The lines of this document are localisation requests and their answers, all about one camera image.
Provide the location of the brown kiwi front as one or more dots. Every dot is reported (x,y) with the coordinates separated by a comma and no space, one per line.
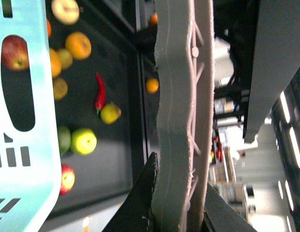
(60,88)

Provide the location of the white asian pear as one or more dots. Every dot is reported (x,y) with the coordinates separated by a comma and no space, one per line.
(65,11)

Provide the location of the yellow orange centre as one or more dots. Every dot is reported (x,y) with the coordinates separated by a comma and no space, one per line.
(55,62)

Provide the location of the brown kiwi back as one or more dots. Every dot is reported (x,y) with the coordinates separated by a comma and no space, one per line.
(65,58)

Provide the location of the orange tangerine back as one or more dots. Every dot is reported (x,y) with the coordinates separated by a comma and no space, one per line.
(49,29)

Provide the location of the yellow orange apple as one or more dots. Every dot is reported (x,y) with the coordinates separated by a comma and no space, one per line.
(79,45)

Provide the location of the red chili pepper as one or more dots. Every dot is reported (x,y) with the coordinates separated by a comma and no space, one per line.
(101,95)

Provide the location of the green avocado front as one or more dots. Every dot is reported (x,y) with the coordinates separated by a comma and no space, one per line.
(64,139)

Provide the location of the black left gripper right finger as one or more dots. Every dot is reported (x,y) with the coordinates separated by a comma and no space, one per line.
(220,217)

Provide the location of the red apple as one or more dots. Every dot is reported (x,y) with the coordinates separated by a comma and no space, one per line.
(14,53)
(67,179)

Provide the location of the green apple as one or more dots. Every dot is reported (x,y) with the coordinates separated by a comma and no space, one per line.
(83,141)

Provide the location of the brown kiwi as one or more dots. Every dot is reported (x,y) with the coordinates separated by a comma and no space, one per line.
(60,88)
(65,58)

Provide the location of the red apple centre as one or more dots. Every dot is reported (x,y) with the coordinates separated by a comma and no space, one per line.
(14,53)

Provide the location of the large light blue basket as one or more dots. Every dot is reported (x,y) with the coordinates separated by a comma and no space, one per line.
(30,169)

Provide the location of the red apple front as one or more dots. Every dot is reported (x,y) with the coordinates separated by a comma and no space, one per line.
(67,179)

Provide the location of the grey basket handle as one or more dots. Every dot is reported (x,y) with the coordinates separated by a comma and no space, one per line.
(185,65)

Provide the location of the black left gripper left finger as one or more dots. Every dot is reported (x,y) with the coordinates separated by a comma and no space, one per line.
(135,214)

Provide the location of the yellow green pear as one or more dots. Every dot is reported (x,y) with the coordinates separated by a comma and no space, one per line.
(110,113)

